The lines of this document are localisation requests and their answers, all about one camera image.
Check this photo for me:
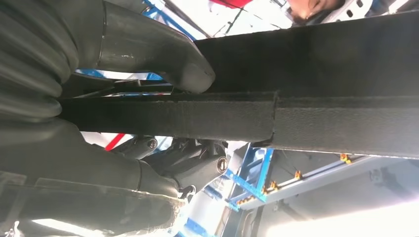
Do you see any grey rail with orange clips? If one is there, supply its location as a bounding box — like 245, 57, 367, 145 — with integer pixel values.
235, 154, 407, 212

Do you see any person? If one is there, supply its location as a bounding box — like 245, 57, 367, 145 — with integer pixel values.
285, 0, 349, 28

